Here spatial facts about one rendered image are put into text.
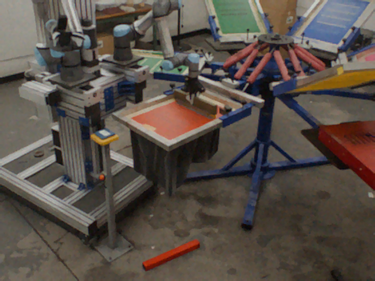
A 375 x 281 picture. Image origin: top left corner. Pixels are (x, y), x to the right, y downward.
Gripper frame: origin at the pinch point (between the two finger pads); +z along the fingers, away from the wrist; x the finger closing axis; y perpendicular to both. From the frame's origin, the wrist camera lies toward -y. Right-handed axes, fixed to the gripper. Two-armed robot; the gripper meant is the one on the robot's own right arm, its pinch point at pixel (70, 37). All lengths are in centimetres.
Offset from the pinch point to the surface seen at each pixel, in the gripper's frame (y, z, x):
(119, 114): 63, -41, -47
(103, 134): 67, -24, -30
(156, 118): 63, -31, -71
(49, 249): 169, -45, -3
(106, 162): 87, -23, -33
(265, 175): 140, -40, -202
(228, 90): 47, -31, -130
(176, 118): 61, -25, -83
